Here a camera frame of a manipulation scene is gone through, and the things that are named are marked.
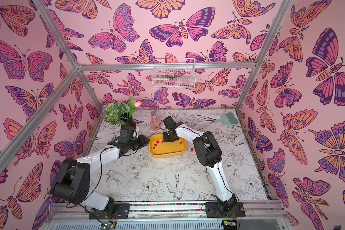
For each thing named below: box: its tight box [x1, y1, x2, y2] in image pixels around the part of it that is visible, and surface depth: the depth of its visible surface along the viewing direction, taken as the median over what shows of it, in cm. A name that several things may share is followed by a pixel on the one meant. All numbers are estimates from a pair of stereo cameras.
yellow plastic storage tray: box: [149, 133, 187, 159], surface depth 100 cm
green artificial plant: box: [102, 93, 142, 126], surface depth 87 cm
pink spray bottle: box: [148, 110, 161, 132], surface depth 111 cm
